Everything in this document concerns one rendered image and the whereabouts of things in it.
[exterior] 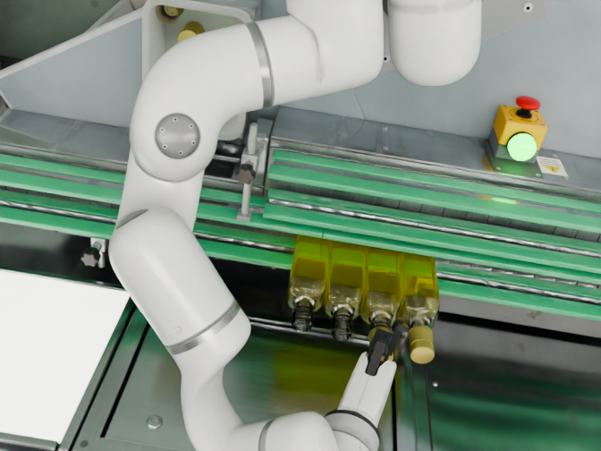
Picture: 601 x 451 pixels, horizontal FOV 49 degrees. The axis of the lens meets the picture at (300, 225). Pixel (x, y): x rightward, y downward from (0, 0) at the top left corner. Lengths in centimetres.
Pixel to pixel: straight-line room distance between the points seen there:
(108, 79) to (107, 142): 11
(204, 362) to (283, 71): 29
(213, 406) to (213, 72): 36
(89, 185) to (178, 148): 55
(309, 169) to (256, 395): 36
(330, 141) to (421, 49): 43
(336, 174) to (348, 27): 43
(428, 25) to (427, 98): 50
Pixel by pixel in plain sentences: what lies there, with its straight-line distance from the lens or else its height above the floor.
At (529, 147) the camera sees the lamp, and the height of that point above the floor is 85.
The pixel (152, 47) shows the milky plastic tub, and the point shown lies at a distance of 113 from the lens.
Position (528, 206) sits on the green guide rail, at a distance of 111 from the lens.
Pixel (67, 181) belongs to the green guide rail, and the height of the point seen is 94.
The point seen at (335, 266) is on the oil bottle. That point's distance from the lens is 104.
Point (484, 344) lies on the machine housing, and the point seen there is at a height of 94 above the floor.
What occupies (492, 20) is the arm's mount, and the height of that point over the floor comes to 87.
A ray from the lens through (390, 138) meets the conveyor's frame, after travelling 115.
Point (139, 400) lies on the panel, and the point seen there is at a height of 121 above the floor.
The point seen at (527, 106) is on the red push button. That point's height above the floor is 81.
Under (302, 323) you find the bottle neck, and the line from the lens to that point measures 98.
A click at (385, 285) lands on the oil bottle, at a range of 103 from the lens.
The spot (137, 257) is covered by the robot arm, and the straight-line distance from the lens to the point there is 64.
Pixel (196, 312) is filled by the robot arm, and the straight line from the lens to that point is 65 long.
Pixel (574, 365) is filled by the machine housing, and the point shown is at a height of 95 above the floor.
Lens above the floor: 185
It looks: 55 degrees down
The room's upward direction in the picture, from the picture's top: 171 degrees counter-clockwise
